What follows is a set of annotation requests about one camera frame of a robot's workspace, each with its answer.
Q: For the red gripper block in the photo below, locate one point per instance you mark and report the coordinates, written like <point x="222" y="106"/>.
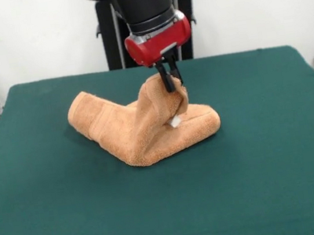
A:
<point x="161" y="42"/>

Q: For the tan terry towel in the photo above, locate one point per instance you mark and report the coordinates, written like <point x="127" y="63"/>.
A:
<point x="146" y="124"/>

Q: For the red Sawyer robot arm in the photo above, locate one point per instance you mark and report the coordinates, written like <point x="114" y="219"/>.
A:
<point x="143" y="2"/>

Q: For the dark green table cloth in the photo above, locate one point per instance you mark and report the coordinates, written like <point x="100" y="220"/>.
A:
<point x="70" y="208"/>

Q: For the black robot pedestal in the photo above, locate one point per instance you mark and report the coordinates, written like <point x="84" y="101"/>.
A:
<point x="111" y="42"/>

